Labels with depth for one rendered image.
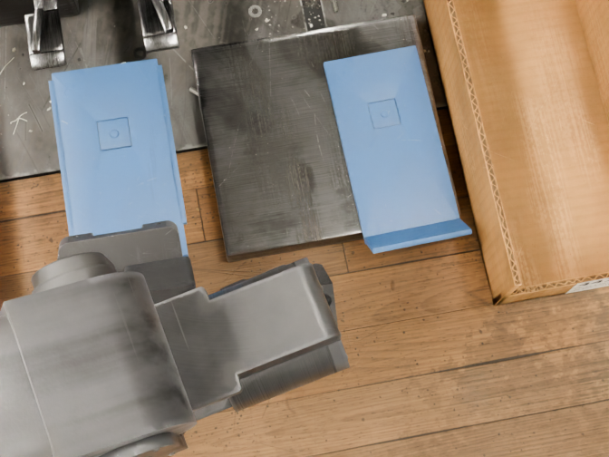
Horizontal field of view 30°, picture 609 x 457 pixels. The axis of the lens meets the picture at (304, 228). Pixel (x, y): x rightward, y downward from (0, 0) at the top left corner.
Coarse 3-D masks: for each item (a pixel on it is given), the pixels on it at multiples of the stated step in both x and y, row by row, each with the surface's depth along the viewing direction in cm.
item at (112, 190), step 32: (128, 64) 76; (64, 96) 75; (96, 96) 75; (128, 96) 75; (160, 96) 75; (64, 128) 74; (96, 128) 74; (160, 128) 75; (64, 160) 74; (96, 160) 74; (128, 160) 74; (160, 160) 74; (96, 192) 73; (128, 192) 73; (160, 192) 73; (96, 224) 73; (128, 224) 73
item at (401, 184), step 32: (352, 64) 83; (384, 64) 84; (416, 64) 84; (352, 96) 83; (384, 96) 83; (416, 96) 83; (352, 128) 82; (384, 128) 82; (416, 128) 82; (352, 160) 82; (384, 160) 82; (416, 160) 82; (384, 192) 81; (416, 192) 81; (448, 192) 81; (384, 224) 80; (416, 224) 80; (448, 224) 80
